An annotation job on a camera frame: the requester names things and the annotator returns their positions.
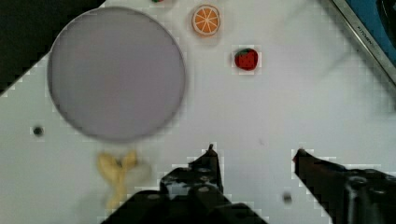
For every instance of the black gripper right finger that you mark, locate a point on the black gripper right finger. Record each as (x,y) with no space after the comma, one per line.
(349,196)

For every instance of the silver toaster oven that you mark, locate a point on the silver toaster oven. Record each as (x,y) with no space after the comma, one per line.
(373,23)

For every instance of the peeled banana toy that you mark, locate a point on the peeled banana toy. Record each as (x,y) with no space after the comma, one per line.
(114,172)

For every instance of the lilac round plate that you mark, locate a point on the lilac round plate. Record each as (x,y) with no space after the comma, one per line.
(116,74)

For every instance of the orange slice toy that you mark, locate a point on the orange slice toy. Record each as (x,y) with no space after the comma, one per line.
(205,20)

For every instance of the red strawberry toy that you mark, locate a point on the red strawberry toy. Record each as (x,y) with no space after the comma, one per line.
(246,59)

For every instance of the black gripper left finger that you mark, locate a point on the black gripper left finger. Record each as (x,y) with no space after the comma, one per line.
(187,195)

